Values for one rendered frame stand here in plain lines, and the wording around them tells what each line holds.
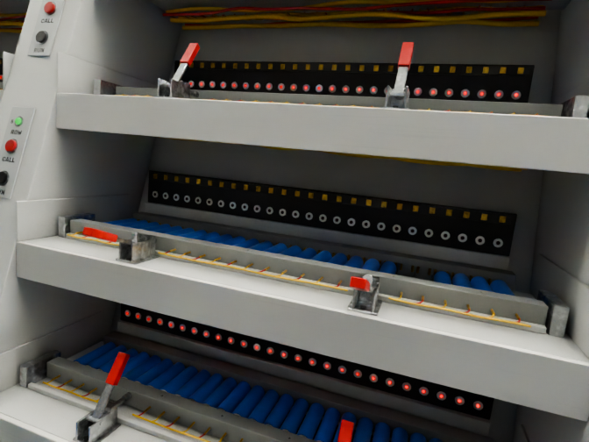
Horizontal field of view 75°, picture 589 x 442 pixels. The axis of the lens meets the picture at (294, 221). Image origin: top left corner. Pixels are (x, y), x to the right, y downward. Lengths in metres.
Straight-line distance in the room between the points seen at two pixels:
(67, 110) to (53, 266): 0.20
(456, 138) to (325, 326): 0.21
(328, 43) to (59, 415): 0.63
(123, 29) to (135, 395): 0.52
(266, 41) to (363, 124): 0.37
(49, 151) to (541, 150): 0.56
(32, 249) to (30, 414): 0.19
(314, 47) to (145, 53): 0.28
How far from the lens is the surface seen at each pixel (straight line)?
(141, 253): 0.47
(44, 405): 0.59
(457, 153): 0.39
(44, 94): 0.62
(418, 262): 0.51
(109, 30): 0.68
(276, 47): 0.71
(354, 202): 0.53
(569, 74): 0.58
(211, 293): 0.41
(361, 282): 0.30
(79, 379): 0.60
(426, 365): 0.37
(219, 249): 0.46
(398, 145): 0.39
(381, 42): 0.67
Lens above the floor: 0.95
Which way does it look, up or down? 7 degrees up
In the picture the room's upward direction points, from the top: 11 degrees clockwise
